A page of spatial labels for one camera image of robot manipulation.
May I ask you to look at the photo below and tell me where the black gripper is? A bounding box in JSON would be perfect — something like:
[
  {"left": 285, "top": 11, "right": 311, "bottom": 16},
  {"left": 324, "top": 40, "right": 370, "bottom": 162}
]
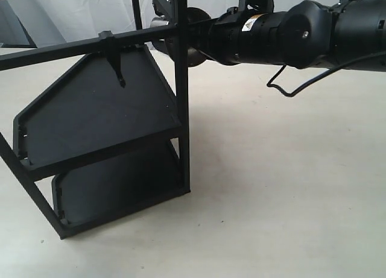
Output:
[{"left": 189, "top": 0, "right": 275, "bottom": 66}]

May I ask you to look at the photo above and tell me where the stainless steel mug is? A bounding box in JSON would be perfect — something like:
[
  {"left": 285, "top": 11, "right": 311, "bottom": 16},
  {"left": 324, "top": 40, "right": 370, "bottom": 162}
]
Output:
[{"left": 150, "top": 16, "right": 169, "bottom": 55}]

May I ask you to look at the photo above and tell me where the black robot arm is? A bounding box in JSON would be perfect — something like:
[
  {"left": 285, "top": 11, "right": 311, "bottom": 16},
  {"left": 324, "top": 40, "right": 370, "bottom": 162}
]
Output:
[{"left": 188, "top": 0, "right": 385, "bottom": 72}]

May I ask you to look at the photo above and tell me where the black metal shelf rack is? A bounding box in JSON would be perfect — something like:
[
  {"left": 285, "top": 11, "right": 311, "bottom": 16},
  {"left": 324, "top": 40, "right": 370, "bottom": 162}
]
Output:
[{"left": 1, "top": 0, "right": 191, "bottom": 239}]

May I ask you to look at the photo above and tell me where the white backdrop cloth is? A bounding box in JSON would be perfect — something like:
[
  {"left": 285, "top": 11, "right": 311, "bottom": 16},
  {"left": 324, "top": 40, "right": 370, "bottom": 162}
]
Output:
[{"left": 1, "top": 0, "right": 338, "bottom": 47}]

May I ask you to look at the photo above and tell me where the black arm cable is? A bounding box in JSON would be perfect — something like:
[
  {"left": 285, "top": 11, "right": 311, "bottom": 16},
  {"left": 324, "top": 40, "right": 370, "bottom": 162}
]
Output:
[{"left": 266, "top": 50, "right": 386, "bottom": 97}]

